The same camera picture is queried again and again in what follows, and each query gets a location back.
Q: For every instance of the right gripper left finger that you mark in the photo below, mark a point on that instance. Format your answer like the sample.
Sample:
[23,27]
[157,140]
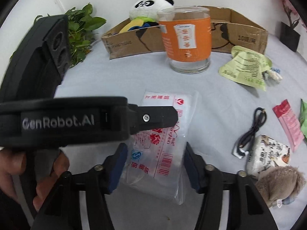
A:
[62,208]

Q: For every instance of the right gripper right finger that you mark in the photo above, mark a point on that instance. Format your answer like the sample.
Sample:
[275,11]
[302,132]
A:
[246,208]

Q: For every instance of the pink red sachet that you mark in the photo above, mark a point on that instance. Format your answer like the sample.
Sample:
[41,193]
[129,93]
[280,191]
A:
[289,123]

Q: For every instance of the clear red-printed plastic bag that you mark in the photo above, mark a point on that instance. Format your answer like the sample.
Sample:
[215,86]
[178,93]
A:
[155,157]

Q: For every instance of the green plastic bag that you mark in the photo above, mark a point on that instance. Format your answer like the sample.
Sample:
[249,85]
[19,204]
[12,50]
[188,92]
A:
[303,117]

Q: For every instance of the light green printed pouch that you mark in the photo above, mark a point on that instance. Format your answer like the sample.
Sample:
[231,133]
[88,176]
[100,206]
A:
[246,67]

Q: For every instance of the panda plush toy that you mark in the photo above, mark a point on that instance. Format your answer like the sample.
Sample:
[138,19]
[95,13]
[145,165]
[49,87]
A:
[143,14]

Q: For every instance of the person left hand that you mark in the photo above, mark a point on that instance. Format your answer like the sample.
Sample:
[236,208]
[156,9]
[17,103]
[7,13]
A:
[15,164]

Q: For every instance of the brown plush toy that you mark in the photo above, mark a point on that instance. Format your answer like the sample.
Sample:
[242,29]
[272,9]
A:
[280,186]

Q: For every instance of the white illustrated snack packet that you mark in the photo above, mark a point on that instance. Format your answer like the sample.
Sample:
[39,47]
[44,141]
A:
[267,152]

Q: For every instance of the green leafy plant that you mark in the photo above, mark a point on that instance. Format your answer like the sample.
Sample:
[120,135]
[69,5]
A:
[79,31]

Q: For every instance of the orange labelled clear jar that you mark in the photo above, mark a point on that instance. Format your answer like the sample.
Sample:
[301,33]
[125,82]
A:
[186,35]

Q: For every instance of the black plant pot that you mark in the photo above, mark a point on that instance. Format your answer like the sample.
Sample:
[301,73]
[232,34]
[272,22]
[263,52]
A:
[289,37]

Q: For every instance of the cardboard box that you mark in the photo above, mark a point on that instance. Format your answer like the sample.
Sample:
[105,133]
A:
[228,28]

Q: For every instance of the pink blossom artificial tree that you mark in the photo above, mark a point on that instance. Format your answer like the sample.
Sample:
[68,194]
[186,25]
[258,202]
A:
[292,14]

